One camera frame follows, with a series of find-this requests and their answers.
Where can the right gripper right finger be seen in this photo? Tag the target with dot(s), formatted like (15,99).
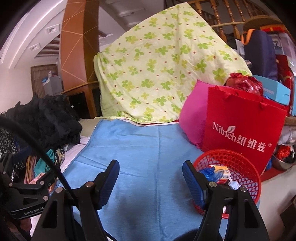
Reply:
(244,222)

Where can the blue plastic bag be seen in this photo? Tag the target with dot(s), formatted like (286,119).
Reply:
(211,174)

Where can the red plastic mesh basket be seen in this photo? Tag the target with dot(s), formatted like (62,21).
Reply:
(241,170)

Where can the teal cloth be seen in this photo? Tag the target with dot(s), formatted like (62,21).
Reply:
(41,166)

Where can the red Nilrich paper bag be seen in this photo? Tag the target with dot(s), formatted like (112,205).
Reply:
(244,123)

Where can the red plastic bag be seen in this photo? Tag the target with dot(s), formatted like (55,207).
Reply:
(245,82)

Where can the pink pillow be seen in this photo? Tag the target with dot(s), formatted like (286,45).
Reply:
(193,114)

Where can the light blue cardboard box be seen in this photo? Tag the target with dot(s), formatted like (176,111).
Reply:
(274,90)

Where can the wooden stair railing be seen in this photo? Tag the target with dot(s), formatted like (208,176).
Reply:
(227,17)

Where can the red white medicine box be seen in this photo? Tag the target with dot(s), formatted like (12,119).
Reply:
(227,174)

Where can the green clover pattern quilt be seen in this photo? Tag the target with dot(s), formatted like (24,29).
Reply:
(147,73)

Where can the brown wooden cabinet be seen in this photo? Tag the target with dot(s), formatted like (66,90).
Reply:
(79,44)

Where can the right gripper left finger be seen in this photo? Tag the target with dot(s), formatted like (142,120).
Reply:
(76,218)

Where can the navy blue bag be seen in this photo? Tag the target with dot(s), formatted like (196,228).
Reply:
(259,50)

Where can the black lace garment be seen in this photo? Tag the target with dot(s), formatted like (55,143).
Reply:
(51,121)

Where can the blue towel blanket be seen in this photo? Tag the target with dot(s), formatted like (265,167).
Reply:
(150,200)

